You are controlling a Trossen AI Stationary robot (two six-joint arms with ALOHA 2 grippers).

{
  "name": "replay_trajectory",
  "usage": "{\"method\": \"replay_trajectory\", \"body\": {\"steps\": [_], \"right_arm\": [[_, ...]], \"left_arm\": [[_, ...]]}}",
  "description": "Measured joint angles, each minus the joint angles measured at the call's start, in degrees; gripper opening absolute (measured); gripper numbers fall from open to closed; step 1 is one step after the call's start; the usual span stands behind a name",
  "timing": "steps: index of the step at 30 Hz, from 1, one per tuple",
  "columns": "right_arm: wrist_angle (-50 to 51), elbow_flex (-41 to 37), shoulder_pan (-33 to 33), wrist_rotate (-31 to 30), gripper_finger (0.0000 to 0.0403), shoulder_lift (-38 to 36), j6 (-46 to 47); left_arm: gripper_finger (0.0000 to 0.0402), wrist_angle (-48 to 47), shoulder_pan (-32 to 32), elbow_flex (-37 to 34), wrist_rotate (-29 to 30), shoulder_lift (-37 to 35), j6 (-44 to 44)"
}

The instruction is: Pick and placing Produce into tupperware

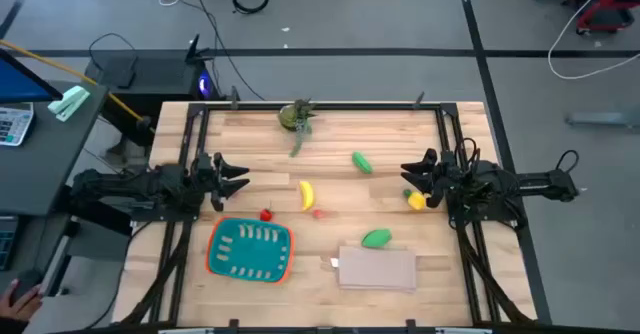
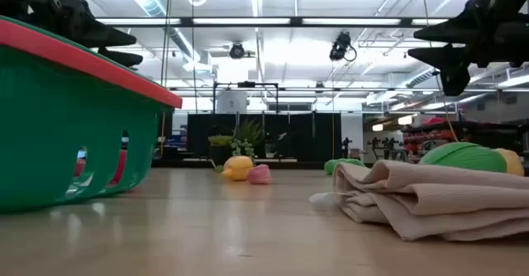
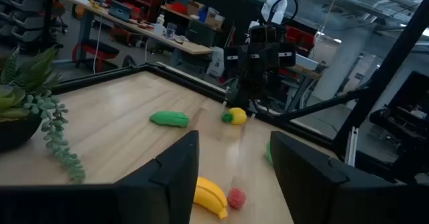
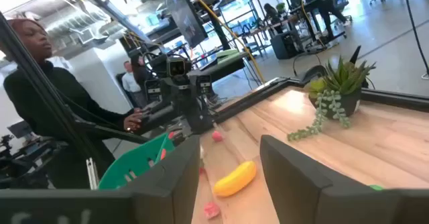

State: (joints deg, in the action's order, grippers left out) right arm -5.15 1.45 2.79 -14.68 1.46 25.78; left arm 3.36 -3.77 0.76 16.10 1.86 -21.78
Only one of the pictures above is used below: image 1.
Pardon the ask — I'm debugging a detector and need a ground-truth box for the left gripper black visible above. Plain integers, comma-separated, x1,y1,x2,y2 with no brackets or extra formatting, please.
192,152,251,213

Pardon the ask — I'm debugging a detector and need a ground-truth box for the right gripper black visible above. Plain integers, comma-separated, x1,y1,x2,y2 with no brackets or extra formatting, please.
400,148,464,209

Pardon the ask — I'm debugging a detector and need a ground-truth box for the yellow toy bell pepper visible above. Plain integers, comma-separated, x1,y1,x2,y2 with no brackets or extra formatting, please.
403,188,427,212

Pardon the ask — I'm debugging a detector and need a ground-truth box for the green toy cucumber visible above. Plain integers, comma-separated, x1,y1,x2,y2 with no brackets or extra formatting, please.
351,151,374,175

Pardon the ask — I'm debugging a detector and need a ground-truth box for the yellow toy banana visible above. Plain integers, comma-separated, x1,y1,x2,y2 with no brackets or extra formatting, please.
298,180,317,212

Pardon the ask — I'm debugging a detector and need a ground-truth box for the green toy leafy vegetable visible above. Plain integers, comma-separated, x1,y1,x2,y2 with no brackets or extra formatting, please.
361,228,393,249

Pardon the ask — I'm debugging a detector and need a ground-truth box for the teal basket with orange rim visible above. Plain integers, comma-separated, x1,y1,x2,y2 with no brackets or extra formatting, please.
206,216,296,285

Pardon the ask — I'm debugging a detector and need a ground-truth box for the potted artificial succulent plant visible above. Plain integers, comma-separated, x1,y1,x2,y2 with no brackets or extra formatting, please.
278,98,319,159

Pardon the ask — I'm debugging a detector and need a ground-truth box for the folded beige cloth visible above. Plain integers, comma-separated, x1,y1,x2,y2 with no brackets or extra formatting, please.
337,245,418,293

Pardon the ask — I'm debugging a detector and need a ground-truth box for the black computer tower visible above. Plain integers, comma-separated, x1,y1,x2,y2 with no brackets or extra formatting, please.
83,33,215,121

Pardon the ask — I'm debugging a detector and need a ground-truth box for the flat black device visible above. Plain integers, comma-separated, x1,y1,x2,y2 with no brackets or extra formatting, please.
101,56,139,90

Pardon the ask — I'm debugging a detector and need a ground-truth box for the mint green stapler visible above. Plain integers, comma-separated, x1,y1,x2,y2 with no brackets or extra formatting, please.
47,85,92,123

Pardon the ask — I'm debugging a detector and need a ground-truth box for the dark grey desk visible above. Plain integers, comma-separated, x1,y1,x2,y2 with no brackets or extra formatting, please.
0,79,110,219

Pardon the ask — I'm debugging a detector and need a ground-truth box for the grey desk calculator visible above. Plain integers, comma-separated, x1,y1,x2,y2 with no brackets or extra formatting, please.
0,102,35,148

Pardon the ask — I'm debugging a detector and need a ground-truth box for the black computer mouse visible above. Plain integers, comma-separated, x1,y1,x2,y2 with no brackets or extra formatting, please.
10,268,44,305

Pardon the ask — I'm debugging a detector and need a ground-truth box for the computer monitor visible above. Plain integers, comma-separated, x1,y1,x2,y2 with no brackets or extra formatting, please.
0,48,64,105

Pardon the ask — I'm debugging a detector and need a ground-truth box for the red and black cart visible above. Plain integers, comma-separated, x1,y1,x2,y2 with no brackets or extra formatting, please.
562,0,640,36

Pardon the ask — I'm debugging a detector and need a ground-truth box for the person's hand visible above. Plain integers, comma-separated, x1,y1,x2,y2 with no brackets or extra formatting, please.
0,278,44,325

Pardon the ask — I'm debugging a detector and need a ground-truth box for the black aluminium table frame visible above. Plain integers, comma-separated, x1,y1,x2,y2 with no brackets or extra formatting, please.
119,101,534,326

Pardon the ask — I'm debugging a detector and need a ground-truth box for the black cable loop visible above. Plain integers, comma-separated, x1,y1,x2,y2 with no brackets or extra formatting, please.
554,149,581,173

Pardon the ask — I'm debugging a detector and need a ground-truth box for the black floor cable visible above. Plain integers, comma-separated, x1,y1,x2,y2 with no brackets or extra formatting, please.
187,0,267,103

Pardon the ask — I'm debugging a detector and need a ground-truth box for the white floor cable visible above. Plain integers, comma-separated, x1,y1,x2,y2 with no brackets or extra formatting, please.
547,0,640,81

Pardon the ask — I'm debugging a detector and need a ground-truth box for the yellow cable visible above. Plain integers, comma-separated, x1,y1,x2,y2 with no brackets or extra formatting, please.
0,38,154,128

